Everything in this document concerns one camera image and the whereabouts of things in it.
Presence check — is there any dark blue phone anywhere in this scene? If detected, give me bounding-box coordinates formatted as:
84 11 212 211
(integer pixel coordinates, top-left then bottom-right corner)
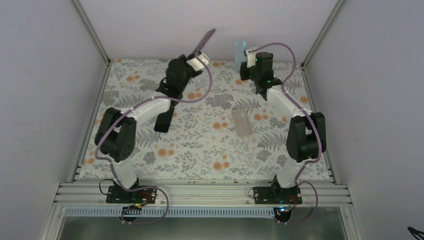
154 109 174 133

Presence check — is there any beige phone case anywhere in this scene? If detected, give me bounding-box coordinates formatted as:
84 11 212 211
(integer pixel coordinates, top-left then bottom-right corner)
231 109 253 138

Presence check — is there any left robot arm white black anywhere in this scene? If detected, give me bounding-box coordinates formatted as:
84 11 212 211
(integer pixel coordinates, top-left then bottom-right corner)
94 52 211 203

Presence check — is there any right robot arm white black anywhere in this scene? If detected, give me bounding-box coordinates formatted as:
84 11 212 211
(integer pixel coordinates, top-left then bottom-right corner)
239 49 326 204

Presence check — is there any floral patterned table mat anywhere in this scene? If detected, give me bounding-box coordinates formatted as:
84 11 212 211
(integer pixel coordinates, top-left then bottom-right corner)
79 58 332 182

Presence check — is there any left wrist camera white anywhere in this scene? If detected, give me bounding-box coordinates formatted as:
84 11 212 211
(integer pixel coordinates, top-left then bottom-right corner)
186 50 211 72

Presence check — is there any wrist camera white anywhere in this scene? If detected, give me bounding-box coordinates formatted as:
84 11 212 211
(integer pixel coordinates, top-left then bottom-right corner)
186 50 211 72
244 47 257 68

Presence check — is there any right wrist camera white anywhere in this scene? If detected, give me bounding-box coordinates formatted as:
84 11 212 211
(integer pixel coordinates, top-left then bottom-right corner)
244 47 257 68

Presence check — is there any left aluminium frame post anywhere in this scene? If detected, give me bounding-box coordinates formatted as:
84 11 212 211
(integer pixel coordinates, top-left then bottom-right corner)
71 0 111 65

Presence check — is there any aluminium frame post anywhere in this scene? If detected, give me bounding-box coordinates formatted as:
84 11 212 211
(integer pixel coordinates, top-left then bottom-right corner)
71 0 111 65
301 0 345 69

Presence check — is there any right aluminium frame post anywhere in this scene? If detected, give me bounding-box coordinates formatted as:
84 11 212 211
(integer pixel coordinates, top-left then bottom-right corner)
301 0 345 69

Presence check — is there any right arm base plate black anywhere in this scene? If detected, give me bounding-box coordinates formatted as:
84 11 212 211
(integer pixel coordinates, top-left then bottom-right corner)
253 185 303 205

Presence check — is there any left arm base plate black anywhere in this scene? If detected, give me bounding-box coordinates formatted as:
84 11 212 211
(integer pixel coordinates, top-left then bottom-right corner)
105 186 157 205

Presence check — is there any slotted cable duct grey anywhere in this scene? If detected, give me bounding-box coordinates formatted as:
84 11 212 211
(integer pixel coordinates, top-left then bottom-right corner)
64 206 275 219

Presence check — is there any aluminium mounting rail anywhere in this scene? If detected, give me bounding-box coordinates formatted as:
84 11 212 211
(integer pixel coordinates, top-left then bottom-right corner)
53 179 353 207

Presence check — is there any black cable at corner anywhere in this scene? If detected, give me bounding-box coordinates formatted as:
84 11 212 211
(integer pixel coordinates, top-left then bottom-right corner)
407 226 424 240

